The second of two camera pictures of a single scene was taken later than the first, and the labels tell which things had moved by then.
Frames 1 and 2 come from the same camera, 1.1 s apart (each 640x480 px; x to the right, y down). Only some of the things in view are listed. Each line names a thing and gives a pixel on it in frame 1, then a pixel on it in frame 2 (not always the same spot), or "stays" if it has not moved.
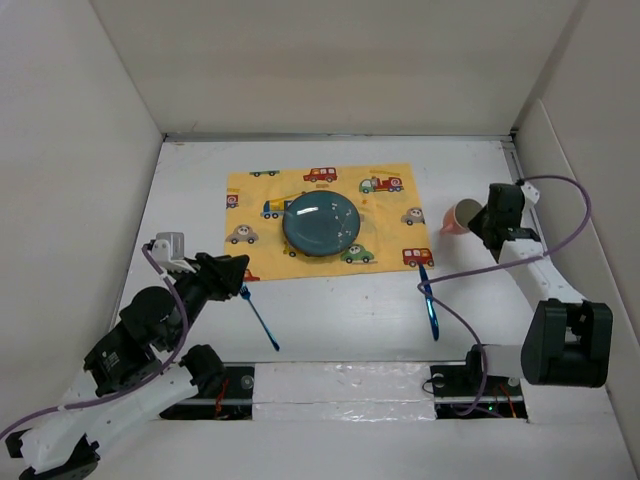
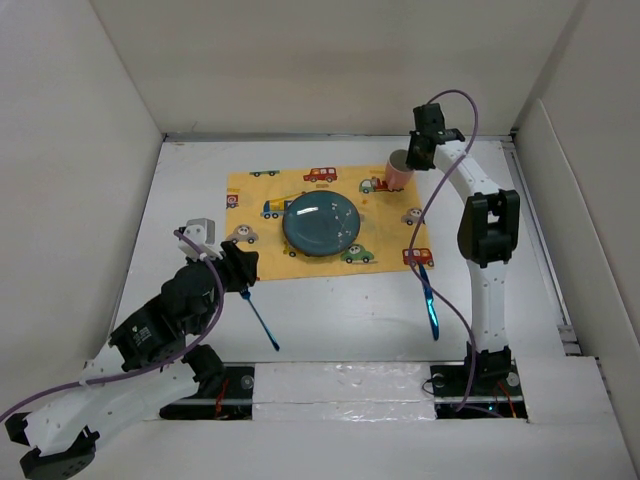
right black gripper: x=475 y=223 → x=412 y=160
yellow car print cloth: x=392 y=234 stays
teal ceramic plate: x=320 y=223 stays
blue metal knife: x=432 y=311 stays
